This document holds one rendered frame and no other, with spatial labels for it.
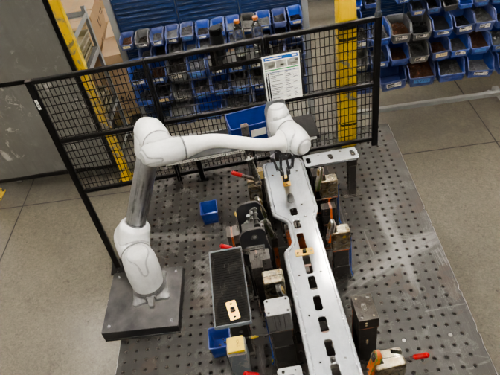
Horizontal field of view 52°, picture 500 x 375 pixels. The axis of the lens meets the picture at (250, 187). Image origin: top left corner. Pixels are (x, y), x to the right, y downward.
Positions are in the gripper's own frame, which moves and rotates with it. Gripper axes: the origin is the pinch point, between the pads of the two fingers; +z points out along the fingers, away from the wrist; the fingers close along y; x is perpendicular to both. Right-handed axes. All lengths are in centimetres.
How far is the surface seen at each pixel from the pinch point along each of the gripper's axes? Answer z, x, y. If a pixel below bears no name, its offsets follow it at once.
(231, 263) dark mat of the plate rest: -9, -59, -31
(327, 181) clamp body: 2.3, -7.9, 19.4
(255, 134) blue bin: -2.6, 35.1, -10.5
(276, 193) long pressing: 6.6, -5.7, -6.2
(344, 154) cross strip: 6.6, 15.2, 34.3
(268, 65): -32, 54, 3
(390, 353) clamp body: 1, -104, 20
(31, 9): -50, 156, -141
